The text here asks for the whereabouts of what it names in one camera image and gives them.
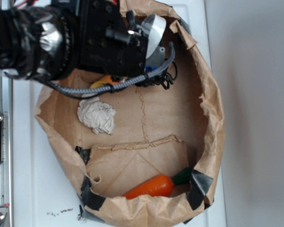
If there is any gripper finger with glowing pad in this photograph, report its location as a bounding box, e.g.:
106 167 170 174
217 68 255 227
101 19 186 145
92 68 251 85
142 14 166 58
146 46 166 67

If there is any grey braided cable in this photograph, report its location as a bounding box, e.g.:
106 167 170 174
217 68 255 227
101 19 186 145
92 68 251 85
47 42 176 97

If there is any brown paper bag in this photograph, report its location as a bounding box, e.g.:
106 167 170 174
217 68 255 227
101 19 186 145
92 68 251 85
35 0 225 227

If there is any aluminium extrusion rail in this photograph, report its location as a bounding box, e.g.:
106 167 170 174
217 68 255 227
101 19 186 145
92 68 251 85
0 71 13 227

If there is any yellow microfibre cloth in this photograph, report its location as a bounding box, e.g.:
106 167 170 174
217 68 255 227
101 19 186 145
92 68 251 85
89 75 121 88

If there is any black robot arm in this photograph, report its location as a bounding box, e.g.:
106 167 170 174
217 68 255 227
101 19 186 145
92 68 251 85
0 0 166 81

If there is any crumpled white paper ball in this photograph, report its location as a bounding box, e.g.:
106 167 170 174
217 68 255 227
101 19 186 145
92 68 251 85
77 97 116 135

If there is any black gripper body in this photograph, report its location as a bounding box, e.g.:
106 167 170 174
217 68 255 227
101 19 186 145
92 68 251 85
79 0 148 78

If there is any orange toy carrot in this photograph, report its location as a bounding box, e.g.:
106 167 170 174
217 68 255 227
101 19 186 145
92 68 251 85
123 167 192 200

